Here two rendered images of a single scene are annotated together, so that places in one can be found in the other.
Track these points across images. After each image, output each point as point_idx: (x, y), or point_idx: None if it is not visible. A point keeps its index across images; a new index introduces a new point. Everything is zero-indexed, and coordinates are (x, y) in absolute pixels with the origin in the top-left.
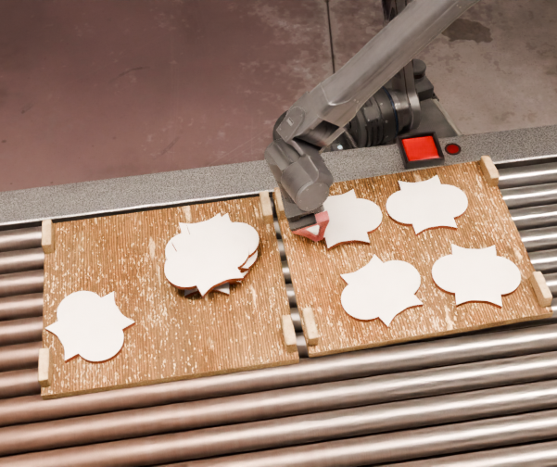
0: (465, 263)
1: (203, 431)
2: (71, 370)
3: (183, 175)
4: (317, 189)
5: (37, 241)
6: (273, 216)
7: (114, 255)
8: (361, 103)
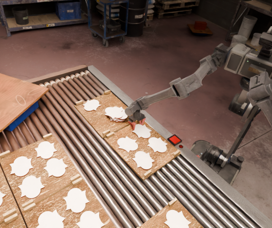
0: (145, 156)
1: (78, 130)
2: (81, 106)
3: None
4: (129, 111)
5: None
6: None
7: (109, 102)
8: (149, 103)
